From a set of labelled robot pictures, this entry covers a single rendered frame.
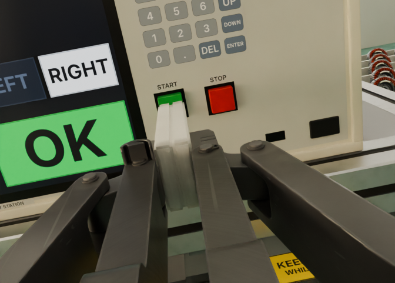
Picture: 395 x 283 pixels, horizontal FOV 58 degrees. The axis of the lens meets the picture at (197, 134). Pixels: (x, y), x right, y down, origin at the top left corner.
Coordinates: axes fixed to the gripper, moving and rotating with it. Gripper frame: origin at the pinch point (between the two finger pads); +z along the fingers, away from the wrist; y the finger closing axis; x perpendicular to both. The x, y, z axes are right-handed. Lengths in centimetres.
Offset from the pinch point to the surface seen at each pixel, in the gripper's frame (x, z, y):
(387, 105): -6.9, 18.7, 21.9
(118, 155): -3.3, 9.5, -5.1
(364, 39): -104, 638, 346
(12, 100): 2.4, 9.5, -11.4
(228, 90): 0.3, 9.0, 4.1
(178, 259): -23.4, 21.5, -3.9
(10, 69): 4.5, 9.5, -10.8
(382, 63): -34, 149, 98
